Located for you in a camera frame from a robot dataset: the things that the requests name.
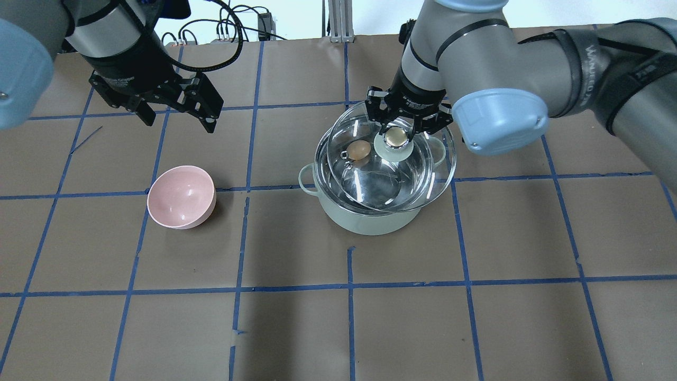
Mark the mint green steel pot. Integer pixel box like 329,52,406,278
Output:
298,125,431,235

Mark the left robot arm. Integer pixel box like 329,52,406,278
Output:
1,1,223,133

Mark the beige egg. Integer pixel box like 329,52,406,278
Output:
346,140,371,161

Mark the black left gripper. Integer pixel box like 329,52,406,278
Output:
88,32,223,133

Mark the brown paper table cover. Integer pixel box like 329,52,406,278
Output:
1,35,675,380

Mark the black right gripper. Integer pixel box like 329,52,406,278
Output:
365,85,454,146

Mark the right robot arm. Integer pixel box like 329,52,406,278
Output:
366,1,676,191

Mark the aluminium frame post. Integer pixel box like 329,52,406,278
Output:
326,1,355,43

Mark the pink bowl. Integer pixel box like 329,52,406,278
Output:
146,166,217,230

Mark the glass pot lid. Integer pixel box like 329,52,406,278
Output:
324,102,456,214

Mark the black cable bundle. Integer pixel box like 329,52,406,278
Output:
161,0,289,48

